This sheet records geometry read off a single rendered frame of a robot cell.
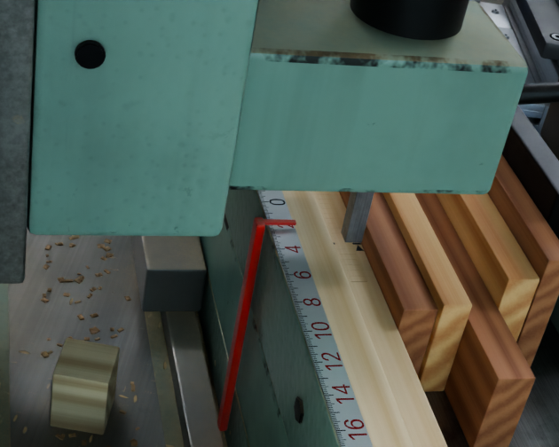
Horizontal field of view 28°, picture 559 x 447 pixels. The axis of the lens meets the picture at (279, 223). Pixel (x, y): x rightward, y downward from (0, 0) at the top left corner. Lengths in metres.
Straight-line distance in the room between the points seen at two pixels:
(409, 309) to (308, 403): 0.08
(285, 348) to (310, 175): 0.08
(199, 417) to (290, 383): 0.14
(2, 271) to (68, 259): 0.31
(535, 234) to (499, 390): 0.09
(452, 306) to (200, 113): 0.17
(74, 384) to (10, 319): 0.11
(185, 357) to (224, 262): 0.07
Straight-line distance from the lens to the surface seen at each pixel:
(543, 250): 0.55
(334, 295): 0.53
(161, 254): 0.70
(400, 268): 0.55
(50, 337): 0.71
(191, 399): 0.66
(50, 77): 0.42
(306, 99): 0.48
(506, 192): 0.59
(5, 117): 0.42
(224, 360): 0.66
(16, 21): 0.40
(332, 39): 0.48
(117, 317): 0.73
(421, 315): 0.53
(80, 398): 0.63
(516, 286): 0.55
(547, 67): 1.31
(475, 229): 0.58
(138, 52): 0.41
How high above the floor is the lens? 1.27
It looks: 35 degrees down
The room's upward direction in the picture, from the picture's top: 11 degrees clockwise
